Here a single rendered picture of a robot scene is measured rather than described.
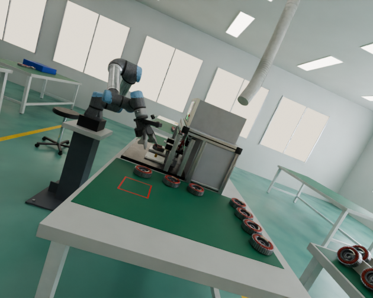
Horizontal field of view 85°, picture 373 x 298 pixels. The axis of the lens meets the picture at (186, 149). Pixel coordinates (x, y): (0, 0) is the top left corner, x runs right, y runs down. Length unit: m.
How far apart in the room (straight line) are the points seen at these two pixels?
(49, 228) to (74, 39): 6.50
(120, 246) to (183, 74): 5.84
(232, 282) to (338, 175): 8.06
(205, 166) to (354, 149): 7.66
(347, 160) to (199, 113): 7.64
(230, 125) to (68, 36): 6.15
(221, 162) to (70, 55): 6.14
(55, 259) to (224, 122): 1.19
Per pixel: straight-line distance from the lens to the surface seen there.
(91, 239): 0.76
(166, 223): 0.93
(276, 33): 3.23
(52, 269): 0.94
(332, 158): 8.38
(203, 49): 6.49
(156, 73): 6.34
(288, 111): 7.19
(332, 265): 1.50
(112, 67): 1.56
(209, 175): 1.46
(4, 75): 4.16
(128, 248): 0.76
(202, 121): 1.46
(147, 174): 1.25
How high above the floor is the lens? 1.24
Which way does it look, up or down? 11 degrees down
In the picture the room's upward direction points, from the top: 22 degrees clockwise
